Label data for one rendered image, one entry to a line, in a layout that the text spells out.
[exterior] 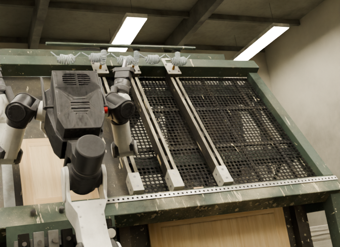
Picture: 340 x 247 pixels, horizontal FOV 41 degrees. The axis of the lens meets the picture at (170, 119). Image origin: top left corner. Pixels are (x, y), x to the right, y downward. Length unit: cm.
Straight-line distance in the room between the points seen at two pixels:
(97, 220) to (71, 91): 55
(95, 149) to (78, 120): 21
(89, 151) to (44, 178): 75
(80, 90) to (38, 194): 66
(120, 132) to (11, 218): 64
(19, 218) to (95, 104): 66
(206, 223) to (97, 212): 103
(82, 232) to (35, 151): 91
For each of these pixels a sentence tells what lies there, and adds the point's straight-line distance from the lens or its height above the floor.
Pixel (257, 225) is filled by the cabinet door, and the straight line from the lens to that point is 288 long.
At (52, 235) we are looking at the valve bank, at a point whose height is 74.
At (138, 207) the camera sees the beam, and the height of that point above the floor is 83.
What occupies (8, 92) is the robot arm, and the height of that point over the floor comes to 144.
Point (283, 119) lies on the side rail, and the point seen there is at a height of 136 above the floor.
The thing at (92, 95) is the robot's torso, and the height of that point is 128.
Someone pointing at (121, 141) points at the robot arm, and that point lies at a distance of 224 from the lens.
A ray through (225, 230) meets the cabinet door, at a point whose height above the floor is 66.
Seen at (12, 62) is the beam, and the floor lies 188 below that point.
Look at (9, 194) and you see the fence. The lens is 234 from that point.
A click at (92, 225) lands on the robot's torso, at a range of 179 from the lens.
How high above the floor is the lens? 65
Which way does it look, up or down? 15 degrees up
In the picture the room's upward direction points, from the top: 8 degrees counter-clockwise
